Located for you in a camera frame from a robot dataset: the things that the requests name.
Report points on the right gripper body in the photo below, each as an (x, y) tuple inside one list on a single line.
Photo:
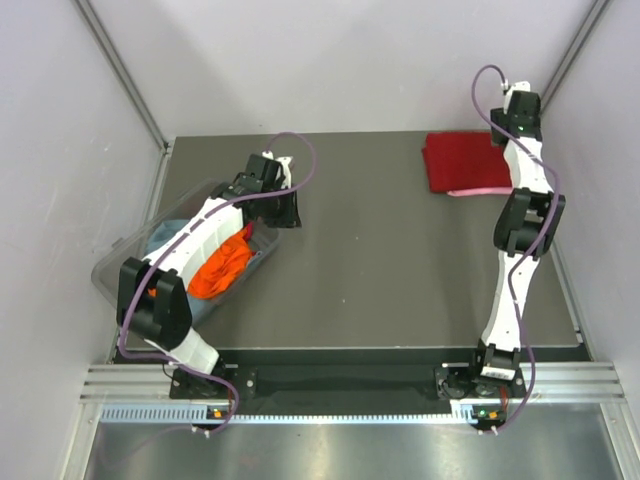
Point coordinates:
[(497, 115)]

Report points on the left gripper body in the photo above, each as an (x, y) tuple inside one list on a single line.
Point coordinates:
[(279, 211)]

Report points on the red t shirt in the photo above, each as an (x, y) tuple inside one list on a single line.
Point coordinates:
[(457, 160)]

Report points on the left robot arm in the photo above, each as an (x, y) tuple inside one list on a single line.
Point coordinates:
[(152, 307)]

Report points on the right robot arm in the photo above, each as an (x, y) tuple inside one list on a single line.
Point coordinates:
[(523, 233)]

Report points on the folded pink t shirt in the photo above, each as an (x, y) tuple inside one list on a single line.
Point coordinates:
[(480, 192)]

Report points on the orange t shirt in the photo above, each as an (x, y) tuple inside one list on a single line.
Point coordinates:
[(209, 263)]

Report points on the grey blue t shirt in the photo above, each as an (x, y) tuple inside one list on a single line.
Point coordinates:
[(161, 235)]

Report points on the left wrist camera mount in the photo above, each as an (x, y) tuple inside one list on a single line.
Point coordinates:
[(283, 179)]

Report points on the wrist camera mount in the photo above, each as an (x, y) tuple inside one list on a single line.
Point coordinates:
[(508, 89), (283, 179)]

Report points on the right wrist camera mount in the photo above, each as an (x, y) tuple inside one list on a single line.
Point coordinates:
[(508, 89)]

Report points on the right aluminium frame post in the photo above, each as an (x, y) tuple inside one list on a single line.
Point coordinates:
[(552, 82)]

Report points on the aluminium frame post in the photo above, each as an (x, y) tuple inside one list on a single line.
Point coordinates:
[(552, 82), (99, 33)]

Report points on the left aluminium frame post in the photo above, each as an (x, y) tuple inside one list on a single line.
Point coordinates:
[(99, 33)]

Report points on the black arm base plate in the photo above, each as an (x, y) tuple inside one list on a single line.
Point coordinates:
[(430, 381)]

